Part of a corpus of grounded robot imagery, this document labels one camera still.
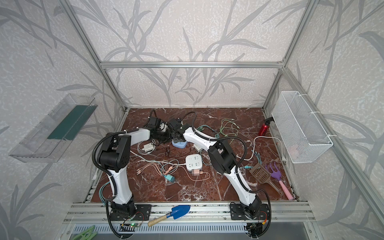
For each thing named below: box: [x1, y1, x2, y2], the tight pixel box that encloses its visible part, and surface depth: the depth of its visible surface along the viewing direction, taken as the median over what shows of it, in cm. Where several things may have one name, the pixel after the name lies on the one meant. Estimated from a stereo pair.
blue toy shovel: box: [148, 204, 191, 227], surface depth 75 cm
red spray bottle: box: [258, 117, 275, 136], surface depth 98 cm
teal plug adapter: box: [164, 174, 175, 183], surface depth 84 cm
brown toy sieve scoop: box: [249, 163, 284, 197], surface depth 88 cm
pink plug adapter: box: [193, 169, 200, 176], surface depth 86 cm
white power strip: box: [185, 153, 203, 172], surface depth 91 cm
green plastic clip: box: [72, 225, 97, 240], surface depth 69 cm
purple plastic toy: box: [265, 162, 294, 201], surface depth 87 cm
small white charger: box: [142, 143, 154, 152], surface depth 98 cm
